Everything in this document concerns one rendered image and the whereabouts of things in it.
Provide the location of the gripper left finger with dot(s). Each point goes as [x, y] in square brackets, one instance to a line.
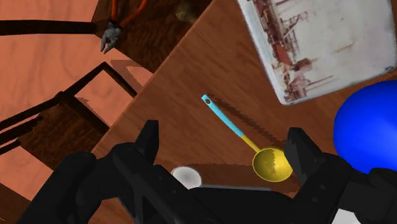
[130, 180]

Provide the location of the blue ball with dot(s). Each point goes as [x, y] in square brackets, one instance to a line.
[369, 124]

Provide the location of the dark wooden chair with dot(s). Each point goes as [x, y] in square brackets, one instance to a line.
[62, 130]

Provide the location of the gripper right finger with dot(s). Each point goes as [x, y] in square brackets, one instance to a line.
[328, 183]

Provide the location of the brown wooden table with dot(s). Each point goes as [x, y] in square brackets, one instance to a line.
[192, 77]

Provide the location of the dark wooden table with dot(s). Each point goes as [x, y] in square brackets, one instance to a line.
[149, 40]

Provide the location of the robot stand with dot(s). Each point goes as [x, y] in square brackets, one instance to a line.
[325, 40]

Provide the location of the white cup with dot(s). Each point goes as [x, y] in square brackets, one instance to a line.
[186, 176]

